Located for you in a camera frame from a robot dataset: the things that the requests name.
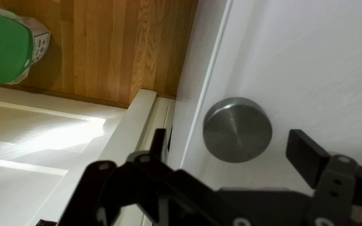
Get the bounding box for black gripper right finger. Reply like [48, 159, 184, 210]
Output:
[285, 128, 362, 226]

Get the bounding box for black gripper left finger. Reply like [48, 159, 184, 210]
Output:
[58, 127, 216, 226]

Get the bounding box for round metal knob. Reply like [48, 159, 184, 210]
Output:
[202, 97, 274, 164]

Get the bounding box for white panelled door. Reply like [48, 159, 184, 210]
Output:
[0, 83, 175, 226]

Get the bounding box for green lidded white bin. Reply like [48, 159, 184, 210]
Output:
[0, 7, 52, 87]

